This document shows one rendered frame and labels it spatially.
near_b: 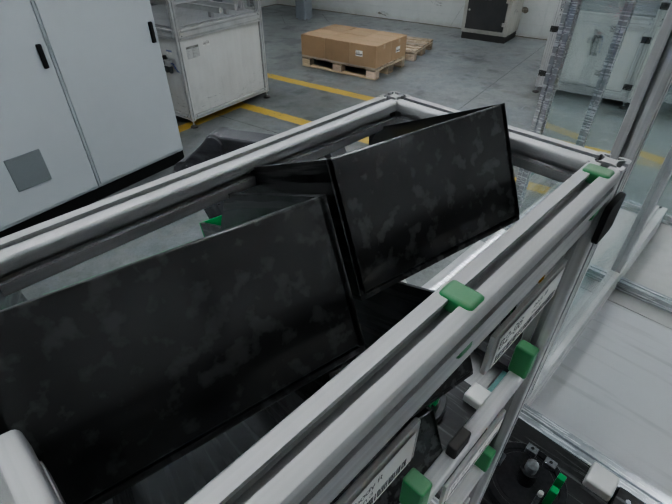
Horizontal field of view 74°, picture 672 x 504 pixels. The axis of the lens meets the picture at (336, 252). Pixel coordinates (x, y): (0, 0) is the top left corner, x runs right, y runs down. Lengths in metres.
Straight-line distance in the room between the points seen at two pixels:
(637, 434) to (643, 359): 0.24
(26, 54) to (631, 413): 3.39
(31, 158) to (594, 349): 3.27
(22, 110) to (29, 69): 0.25
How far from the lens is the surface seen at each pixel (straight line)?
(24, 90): 3.47
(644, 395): 1.34
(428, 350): 0.17
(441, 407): 0.97
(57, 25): 3.53
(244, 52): 5.26
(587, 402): 1.26
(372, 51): 6.11
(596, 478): 0.99
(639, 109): 0.73
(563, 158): 0.33
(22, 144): 3.52
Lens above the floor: 1.79
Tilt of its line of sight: 38 degrees down
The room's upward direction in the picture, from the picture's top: straight up
